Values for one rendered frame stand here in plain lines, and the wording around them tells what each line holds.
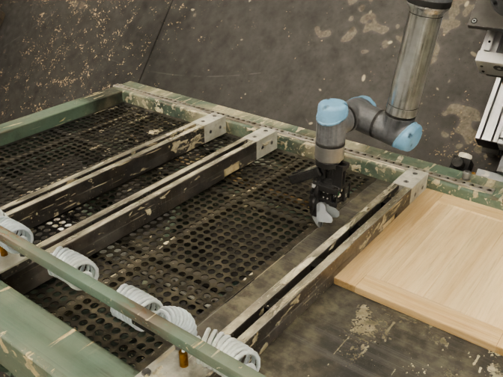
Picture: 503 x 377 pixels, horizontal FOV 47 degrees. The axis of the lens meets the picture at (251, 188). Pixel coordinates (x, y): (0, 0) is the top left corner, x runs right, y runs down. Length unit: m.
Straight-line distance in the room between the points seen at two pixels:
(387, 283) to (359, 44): 1.97
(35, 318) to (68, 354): 0.13
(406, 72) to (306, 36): 2.00
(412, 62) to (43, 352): 0.98
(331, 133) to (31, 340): 0.81
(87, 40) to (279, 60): 1.62
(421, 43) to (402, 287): 0.56
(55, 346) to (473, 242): 1.06
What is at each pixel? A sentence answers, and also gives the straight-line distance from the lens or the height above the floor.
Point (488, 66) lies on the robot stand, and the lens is 1.88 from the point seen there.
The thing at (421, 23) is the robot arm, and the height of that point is 1.50.
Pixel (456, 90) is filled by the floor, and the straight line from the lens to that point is 2.94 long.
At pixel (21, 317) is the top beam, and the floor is 1.83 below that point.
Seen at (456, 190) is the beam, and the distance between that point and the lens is 1.82.
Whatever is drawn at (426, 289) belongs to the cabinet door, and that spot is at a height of 1.26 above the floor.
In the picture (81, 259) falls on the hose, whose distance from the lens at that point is 1.17.
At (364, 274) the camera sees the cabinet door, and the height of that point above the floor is 1.29.
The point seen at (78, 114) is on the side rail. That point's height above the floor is 1.08.
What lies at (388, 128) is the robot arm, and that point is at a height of 1.34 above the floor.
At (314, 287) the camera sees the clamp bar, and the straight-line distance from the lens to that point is 1.33.
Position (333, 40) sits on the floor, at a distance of 3.26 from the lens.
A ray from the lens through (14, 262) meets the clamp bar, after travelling 1.40.
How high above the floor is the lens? 2.64
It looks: 57 degrees down
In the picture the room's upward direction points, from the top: 61 degrees counter-clockwise
